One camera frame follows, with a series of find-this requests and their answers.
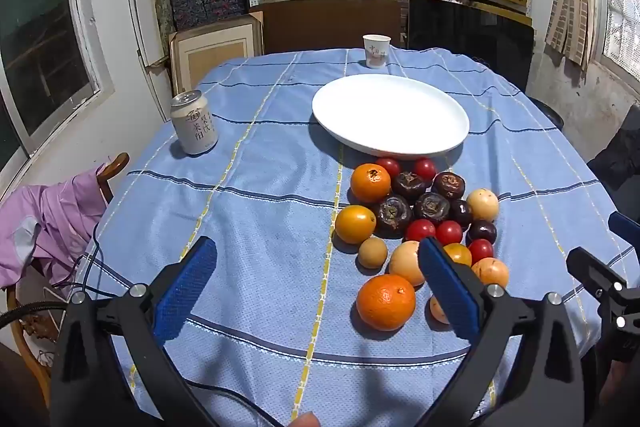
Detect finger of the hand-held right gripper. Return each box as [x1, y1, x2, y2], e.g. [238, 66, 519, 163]
[608, 211, 640, 253]
[566, 247, 628, 304]

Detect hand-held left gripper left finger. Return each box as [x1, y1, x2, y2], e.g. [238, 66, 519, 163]
[49, 236, 221, 427]

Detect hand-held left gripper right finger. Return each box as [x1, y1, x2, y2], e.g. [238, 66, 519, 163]
[415, 237, 586, 427]

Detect small yellow tomato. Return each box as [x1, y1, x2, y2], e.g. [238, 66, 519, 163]
[443, 243, 473, 267]

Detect large beige round fruit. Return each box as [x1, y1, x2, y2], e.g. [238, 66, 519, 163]
[388, 240, 426, 288]

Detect large orange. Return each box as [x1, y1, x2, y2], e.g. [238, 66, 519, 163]
[356, 274, 417, 332]

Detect dark purple cherry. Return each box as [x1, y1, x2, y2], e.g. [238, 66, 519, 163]
[448, 199, 474, 230]
[466, 219, 498, 245]

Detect tan speckled round fruit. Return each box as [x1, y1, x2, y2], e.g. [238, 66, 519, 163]
[358, 237, 389, 269]

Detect cream round fruit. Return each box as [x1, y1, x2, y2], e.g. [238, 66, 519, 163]
[466, 188, 500, 222]

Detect yellow-orange tomato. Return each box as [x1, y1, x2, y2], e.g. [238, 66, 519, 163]
[334, 205, 377, 245]

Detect orange tangerine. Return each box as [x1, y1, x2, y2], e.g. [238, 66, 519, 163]
[350, 163, 392, 202]

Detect white oval plate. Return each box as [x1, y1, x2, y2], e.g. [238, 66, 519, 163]
[311, 74, 470, 158]

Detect black jacket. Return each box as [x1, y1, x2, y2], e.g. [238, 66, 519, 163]
[587, 104, 640, 228]

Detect blue checked tablecloth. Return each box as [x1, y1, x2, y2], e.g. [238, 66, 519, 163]
[80, 48, 632, 427]

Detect wooden chair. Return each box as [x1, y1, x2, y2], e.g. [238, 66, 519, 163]
[6, 152, 131, 408]

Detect dark round stool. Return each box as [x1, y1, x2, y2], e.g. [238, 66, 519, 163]
[527, 97, 565, 130]

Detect pink cloth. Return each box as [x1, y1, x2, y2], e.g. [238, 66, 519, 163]
[0, 164, 113, 290]

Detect white drink can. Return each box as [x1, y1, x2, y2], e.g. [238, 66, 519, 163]
[170, 90, 220, 156]

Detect barred window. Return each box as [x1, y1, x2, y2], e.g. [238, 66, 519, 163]
[597, 0, 640, 82]

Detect framed picture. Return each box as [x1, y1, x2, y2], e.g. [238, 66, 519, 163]
[169, 14, 263, 95]

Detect black panel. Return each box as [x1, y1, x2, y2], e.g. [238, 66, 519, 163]
[407, 0, 535, 92]

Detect white paper cup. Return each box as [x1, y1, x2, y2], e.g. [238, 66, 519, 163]
[362, 34, 392, 69]

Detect white leaning board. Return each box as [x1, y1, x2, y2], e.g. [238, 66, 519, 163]
[125, 0, 173, 122]

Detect blue patterned boxes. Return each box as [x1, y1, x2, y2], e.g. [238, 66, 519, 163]
[167, 0, 248, 32]

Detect white framed window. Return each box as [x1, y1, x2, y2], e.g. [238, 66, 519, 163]
[0, 0, 116, 198]

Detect brown board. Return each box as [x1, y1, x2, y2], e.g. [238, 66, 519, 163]
[248, 0, 403, 56]

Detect black cable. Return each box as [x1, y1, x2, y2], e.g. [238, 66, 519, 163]
[0, 301, 71, 333]

